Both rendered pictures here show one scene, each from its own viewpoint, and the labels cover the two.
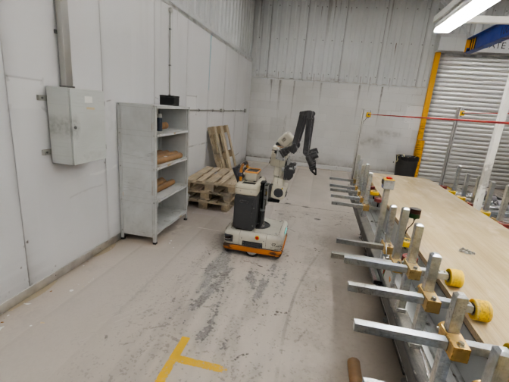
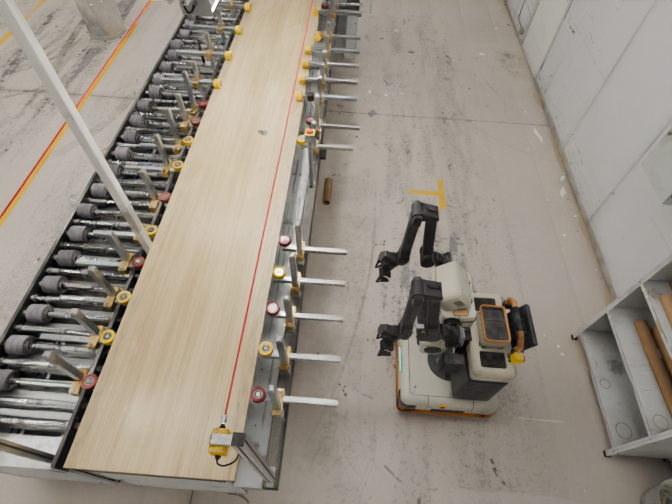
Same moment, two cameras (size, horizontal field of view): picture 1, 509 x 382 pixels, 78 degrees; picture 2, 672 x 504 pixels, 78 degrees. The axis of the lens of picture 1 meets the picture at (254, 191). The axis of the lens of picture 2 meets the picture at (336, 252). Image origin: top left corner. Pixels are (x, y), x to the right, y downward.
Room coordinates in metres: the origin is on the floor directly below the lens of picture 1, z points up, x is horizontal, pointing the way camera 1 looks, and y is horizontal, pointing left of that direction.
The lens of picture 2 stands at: (4.45, -1.06, 3.09)
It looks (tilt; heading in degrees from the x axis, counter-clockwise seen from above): 55 degrees down; 171
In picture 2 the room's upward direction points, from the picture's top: 3 degrees clockwise
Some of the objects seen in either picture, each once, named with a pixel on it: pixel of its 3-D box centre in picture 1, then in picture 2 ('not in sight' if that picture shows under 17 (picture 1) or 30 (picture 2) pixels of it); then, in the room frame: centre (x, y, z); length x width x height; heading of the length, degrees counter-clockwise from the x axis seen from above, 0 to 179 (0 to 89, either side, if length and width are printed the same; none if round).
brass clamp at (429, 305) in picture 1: (427, 297); not in sight; (1.13, -0.73, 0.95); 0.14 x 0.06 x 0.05; 169
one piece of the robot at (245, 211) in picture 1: (252, 198); (473, 345); (3.54, 0.01, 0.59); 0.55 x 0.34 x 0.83; 169
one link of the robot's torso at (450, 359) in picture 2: (276, 192); (437, 345); (3.55, -0.25, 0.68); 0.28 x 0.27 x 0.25; 169
